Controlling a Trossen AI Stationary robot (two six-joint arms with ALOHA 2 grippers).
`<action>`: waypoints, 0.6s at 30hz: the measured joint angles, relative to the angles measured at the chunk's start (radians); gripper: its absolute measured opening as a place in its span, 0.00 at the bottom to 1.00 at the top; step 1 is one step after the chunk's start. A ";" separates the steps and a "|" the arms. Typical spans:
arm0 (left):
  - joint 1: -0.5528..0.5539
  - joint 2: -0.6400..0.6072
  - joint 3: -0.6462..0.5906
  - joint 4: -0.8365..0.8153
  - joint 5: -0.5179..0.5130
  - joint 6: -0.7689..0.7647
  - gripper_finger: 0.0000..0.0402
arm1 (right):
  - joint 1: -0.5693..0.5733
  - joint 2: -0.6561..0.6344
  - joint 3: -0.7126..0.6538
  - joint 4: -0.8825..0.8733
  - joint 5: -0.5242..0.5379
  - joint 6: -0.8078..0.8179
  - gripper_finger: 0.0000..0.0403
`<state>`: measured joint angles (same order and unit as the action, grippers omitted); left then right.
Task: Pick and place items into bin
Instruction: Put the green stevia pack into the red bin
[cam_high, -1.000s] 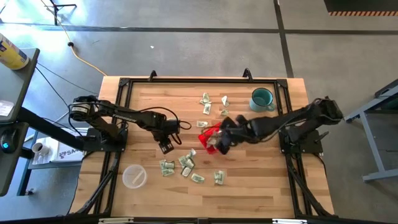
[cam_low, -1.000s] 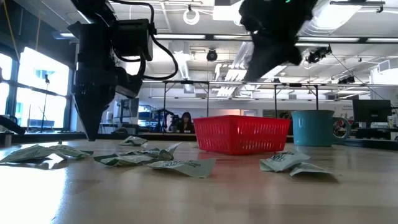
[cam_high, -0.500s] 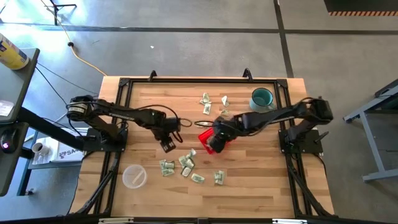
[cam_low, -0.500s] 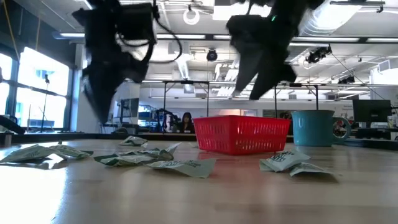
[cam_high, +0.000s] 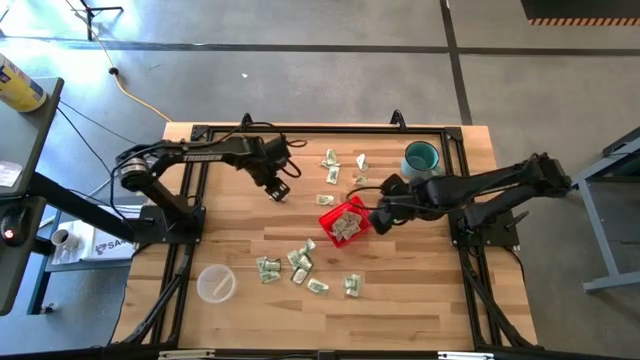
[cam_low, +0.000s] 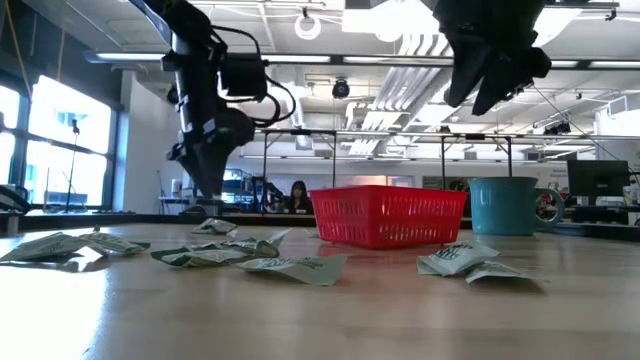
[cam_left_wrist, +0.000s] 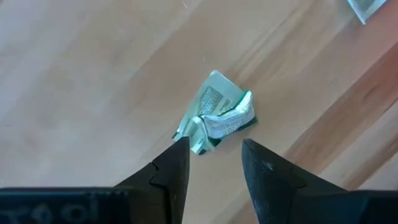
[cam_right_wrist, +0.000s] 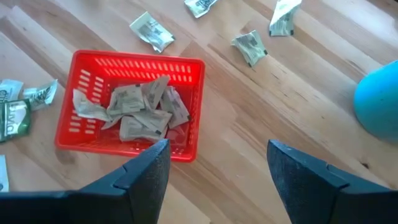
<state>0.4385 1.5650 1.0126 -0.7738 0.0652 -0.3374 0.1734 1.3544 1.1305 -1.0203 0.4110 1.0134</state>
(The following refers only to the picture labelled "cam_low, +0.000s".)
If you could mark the ceiling light strip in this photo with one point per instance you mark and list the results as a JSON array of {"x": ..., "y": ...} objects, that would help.
[
  {"x": 300, "y": 58},
  {"x": 615, "y": 64},
  {"x": 390, "y": 59},
  {"x": 565, "y": 64},
  {"x": 130, "y": 56}
]

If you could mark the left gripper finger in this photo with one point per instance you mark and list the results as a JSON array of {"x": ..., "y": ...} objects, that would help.
[
  {"x": 195, "y": 170},
  {"x": 216, "y": 165}
]

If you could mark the person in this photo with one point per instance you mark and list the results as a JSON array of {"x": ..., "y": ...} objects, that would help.
[{"x": 299, "y": 197}]

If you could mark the black desk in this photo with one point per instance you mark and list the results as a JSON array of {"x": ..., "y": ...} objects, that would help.
[{"x": 600, "y": 212}]

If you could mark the small light blue object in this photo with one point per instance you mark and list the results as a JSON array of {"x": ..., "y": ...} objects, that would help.
[{"x": 276, "y": 236}]

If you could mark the black tripod stand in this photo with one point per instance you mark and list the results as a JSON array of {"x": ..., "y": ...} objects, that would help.
[{"x": 75, "y": 127}]

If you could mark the white ventilation duct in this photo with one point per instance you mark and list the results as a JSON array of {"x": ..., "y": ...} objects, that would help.
[{"x": 292, "y": 100}]

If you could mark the black ceiling camera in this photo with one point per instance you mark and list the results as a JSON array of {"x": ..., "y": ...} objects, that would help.
[{"x": 340, "y": 89}]

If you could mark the black computer monitor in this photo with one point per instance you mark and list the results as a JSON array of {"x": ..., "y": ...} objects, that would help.
[{"x": 597, "y": 177}]

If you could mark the white ceiling light panel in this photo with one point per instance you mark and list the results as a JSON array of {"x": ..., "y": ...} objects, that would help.
[{"x": 395, "y": 22}]

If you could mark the black track spotlight cluster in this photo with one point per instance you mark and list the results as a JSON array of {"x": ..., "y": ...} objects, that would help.
[{"x": 557, "y": 129}]

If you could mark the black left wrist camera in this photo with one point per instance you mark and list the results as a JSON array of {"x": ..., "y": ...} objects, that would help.
[{"x": 244, "y": 77}]

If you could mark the red plastic basket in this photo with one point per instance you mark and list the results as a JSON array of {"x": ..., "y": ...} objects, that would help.
[{"x": 390, "y": 232}]

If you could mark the teal mug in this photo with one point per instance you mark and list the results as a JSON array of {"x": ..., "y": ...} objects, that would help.
[{"x": 505, "y": 205}]

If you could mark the large window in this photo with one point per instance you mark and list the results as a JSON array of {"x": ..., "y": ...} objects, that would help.
[{"x": 65, "y": 110}]

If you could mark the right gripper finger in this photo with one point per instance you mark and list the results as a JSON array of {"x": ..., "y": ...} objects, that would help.
[
  {"x": 502, "y": 85},
  {"x": 465, "y": 70}
]

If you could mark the black metal rig frame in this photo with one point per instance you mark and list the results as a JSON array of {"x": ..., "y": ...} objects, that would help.
[
  {"x": 475, "y": 136},
  {"x": 300, "y": 132}
]

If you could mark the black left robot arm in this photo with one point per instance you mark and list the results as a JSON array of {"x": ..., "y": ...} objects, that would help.
[{"x": 190, "y": 30}]

